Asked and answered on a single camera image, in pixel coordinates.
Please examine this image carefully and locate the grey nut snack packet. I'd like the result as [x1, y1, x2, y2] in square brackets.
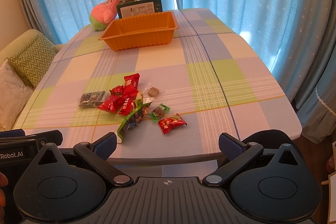
[79, 91, 107, 107]

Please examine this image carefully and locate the red text snack packet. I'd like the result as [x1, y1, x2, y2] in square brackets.
[119, 97, 136, 116]

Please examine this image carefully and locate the green long snack packet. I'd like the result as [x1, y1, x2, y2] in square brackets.
[116, 97, 154, 143]

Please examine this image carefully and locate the small red candy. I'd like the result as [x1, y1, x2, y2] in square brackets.
[110, 85, 124, 96]

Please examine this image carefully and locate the green hawthorn candy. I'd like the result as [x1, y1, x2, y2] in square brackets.
[148, 103, 170, 123]

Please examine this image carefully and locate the red patterned candy packet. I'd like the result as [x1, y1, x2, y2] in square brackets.
[158, 113, 187, 135]

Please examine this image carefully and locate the clear brown candy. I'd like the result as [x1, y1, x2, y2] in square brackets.
[142, 84, 164, 98]

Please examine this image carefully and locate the yellow green candy packet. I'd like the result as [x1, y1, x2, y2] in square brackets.
[135, 92, 143, 105]

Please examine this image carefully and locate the red double-happiness candy packet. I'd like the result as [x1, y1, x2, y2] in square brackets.
[122, 73, 140, 98]

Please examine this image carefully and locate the person's left hand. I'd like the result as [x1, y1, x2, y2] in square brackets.
[0, 173, 8, 223]

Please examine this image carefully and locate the black stool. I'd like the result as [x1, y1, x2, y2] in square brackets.
[242, 129, 301, 153]

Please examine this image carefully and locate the plaid tablecloth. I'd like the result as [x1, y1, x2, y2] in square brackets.
[15, 9, 302, 165]

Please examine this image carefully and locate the white cushion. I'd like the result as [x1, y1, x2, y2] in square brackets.
[0, 59, 33, 131]

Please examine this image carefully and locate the green chevron cushion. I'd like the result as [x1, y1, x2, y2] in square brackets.
[9, 34, 56, 88]

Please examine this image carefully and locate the orange plastic tray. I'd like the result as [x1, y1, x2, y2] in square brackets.
[98, 11, 179, 51]

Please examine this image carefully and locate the cream sofa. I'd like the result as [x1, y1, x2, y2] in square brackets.
[0, 29, 65, 65]

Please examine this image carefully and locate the pink starfish plush toy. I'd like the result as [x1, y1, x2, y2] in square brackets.
[89, 0, 119, 31]

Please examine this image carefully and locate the blue star curtain right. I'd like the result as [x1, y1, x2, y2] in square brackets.
[177, 0, 335, 143]

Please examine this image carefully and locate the dark green tea box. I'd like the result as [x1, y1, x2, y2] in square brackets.
[117, 0, 163, 19]

